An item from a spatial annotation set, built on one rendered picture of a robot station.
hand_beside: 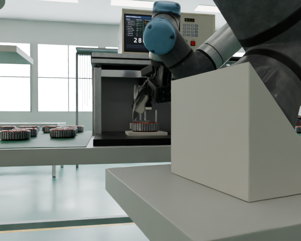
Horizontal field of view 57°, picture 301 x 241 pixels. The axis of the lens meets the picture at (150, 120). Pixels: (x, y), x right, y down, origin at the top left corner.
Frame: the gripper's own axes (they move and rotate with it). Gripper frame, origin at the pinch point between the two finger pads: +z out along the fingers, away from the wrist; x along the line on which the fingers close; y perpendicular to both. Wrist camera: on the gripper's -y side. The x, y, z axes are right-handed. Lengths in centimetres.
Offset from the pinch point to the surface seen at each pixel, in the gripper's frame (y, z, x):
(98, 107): -30.9, 11.6, -11.8
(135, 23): -49, -19, 10
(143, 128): -10.5, 11.8, 0.8
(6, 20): -732, 123, -87
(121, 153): 7.8, 6.7, -13.5
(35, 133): -44, 28, -39
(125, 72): -35.8, -1.3, 1.4
